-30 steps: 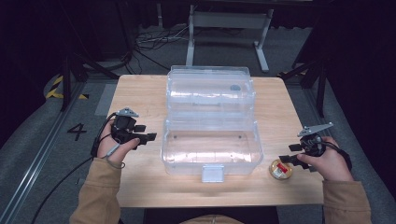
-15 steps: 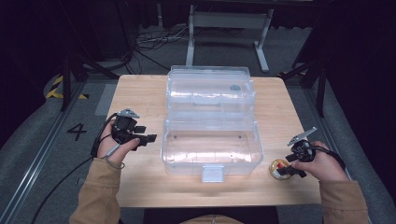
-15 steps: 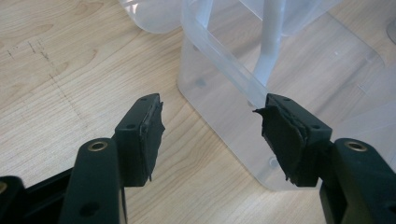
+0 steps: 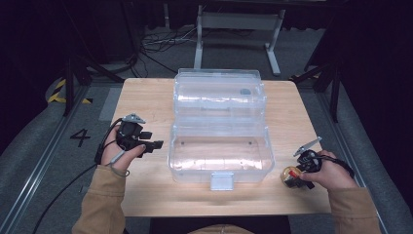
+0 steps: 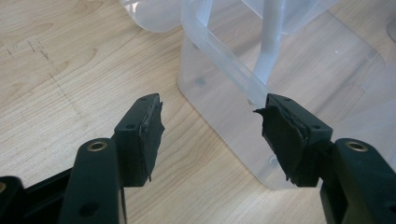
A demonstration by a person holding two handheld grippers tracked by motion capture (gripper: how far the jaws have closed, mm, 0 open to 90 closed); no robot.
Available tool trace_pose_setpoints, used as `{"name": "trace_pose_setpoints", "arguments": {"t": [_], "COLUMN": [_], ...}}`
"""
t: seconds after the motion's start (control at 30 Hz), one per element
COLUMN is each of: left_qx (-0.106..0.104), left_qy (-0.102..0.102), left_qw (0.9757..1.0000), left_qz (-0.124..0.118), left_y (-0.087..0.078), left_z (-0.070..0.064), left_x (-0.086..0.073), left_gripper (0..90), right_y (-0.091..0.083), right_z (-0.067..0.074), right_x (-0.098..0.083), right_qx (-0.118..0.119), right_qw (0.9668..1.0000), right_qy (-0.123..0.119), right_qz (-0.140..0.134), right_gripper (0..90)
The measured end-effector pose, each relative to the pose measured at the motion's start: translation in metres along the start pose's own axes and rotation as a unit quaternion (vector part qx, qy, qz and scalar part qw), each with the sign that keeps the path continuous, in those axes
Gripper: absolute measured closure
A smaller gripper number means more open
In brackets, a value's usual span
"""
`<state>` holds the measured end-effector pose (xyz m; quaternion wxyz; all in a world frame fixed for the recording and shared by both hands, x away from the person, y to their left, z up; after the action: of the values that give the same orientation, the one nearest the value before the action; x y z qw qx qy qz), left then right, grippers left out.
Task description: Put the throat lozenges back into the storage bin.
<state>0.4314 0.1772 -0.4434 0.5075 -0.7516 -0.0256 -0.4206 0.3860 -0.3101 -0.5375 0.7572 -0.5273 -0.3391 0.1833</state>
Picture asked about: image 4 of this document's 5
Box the white metal desk frame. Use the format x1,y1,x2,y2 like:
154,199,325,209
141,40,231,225
193,4,286,77

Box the person's dark trousers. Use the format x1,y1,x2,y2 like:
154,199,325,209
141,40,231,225
148,215,292,234

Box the tangle of black floor cables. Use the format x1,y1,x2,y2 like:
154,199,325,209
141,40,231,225
138,24,200,80

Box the aluminium floor rail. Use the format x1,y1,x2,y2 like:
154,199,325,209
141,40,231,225
316,91,391,234
0,85,92,234

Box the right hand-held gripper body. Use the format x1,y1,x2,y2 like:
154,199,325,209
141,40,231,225
292,136,323,174

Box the black metal stand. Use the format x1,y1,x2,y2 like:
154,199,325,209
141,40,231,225
289,59,343,124
62,55,126,118

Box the left hand-held gripper black cable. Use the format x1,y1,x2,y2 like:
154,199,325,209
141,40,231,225
31,117,125,234

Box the right hand-held gripper black cable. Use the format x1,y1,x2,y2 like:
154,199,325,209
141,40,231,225
312,153,356,179

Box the clear plastic storage box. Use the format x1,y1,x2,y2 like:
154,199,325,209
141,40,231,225
168,67,276,192

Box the grey wrist strap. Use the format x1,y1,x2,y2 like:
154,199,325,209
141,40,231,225
108,149,131,178

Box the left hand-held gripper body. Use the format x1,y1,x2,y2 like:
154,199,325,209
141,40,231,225
115,112,154,152

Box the hand-held gripper black cable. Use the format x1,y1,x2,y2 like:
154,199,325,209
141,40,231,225
31,117,125,234
312,153,356,179

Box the person's right hand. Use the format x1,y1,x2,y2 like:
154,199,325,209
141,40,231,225
299,149,358,192

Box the person's left hand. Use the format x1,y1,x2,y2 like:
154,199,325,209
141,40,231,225
100,130,147,178

